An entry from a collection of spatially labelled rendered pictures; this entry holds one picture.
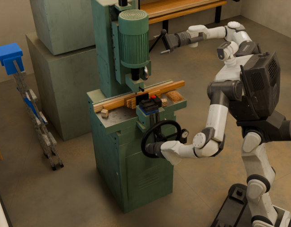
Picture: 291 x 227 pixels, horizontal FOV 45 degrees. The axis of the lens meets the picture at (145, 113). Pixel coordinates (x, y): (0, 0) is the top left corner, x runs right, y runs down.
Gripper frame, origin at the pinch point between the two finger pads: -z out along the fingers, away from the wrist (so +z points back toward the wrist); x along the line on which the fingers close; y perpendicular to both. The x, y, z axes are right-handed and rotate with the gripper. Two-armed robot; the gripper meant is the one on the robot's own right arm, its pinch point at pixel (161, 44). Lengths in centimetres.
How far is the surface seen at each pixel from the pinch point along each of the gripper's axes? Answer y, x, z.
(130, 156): 50, 54, -28
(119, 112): 33, 26, -30
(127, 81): 30.2, 8.1, -17.5
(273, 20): 215, -69, 310
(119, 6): -1.1, -29.3, -16.6
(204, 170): 100, 86, 45
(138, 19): -13.6, -12.7, -14.7
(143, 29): -8.8, -8.0, -11.7
